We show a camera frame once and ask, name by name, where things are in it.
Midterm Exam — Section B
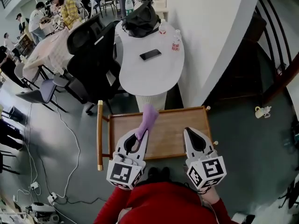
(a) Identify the grey blue chair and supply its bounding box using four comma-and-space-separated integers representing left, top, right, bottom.
15, 78, 68, 113

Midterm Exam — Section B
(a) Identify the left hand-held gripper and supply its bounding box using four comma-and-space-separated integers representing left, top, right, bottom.
107, 129, 150, 191

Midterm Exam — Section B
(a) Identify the black tripod stand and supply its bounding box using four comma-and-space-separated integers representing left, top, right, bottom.
279, 174, 299, 210

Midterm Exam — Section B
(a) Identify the table with white tablecloth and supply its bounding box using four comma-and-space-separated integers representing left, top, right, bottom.
22, 27, 75, 84

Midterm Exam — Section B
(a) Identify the white oval table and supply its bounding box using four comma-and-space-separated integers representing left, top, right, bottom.
114, 20, 185, 113

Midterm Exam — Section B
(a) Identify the green label water bottle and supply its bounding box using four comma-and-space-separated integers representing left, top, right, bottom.
125, 0, 134, 17

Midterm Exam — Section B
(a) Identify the person's right forearm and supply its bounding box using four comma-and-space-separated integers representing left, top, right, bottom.
200, 187, 234, 224

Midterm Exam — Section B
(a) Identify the wooden trolley cart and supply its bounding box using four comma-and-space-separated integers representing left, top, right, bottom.
97, 100, 219, 172

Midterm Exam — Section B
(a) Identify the black stair railing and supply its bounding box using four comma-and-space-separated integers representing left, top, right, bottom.
254, 0, 292, 65

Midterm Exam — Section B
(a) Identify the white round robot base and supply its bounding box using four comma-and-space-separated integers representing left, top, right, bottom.
25, 202, 60, 224

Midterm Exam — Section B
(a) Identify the black rounded object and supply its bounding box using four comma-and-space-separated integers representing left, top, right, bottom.
161, 167, 171, 183
147, 167, 159, 184

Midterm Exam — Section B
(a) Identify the white floor cable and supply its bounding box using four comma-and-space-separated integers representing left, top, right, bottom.
23, 94, 81, 199

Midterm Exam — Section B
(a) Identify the purple cloth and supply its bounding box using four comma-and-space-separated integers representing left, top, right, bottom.
135, 103, 160, 141

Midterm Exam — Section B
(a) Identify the person's red sweater torso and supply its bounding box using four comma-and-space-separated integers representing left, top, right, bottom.
112, 182, 215, 224

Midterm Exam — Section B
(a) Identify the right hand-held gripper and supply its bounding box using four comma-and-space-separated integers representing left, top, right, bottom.
183, 127, 227, 191

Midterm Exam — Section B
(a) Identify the clear bottle red label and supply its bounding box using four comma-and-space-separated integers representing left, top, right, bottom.
171, 29, 183, 52
159, 19, 168, 36

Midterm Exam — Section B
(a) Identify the yellow mug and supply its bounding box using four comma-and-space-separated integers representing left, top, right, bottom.
254, 105, 266, 119

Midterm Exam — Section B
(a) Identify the black office chair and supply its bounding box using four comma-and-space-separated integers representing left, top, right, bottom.
66, 14, 122, 115

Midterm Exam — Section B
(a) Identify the black phone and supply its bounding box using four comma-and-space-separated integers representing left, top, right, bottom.
139, 49, 162, 61

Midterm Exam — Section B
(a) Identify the person's left forearm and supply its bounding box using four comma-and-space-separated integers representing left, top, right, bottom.
93, 187, 131, 224

